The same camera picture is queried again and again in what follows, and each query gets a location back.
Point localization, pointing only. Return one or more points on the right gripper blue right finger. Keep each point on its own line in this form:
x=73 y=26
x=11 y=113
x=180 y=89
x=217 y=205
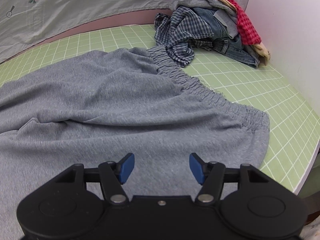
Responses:
x=210 y=176

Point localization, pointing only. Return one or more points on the green grid cutting mat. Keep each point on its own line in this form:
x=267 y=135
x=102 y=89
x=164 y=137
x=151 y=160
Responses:
x=294 y=125

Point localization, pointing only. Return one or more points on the grey garment in pile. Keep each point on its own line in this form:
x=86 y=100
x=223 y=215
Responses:
x=212 y=2

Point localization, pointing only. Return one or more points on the blue denim jeans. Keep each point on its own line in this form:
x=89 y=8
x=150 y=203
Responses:
x=226 y=40

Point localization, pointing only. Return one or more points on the grey sweatpants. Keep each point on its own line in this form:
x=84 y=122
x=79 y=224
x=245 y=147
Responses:
x=100 y=106

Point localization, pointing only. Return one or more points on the beige garment in pile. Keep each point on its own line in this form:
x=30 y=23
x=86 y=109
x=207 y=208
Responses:
x=262 y=52

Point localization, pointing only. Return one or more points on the blue plaid shirt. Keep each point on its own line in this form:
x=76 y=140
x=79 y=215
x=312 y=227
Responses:
x=181 y=32

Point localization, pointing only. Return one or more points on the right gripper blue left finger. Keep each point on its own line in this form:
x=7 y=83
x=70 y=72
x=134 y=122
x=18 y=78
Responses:
x=112 y=177

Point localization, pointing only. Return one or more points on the red checkered cloth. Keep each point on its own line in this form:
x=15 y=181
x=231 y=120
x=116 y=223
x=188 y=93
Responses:
x=247 y=31

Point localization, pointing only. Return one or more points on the grey carrot print sheet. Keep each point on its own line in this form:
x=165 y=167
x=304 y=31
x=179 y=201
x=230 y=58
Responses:
x=25 y=23

